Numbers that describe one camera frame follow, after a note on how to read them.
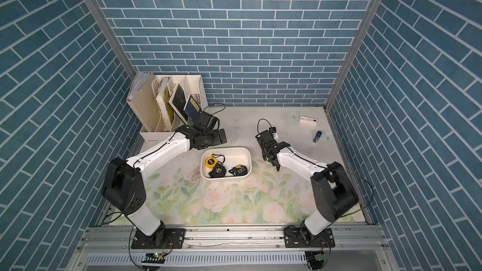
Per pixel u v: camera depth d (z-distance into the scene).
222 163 0.95
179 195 0.85
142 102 0.87
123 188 0.45
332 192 0.45
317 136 0.99
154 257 0.72
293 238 0.74
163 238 0.69
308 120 1.12
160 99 0.89
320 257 0.70
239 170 0.89
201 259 0.77
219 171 0.89
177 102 0.99
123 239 0.75
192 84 1.04
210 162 0.94
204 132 0.66
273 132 0.81
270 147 0.65
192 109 1.05
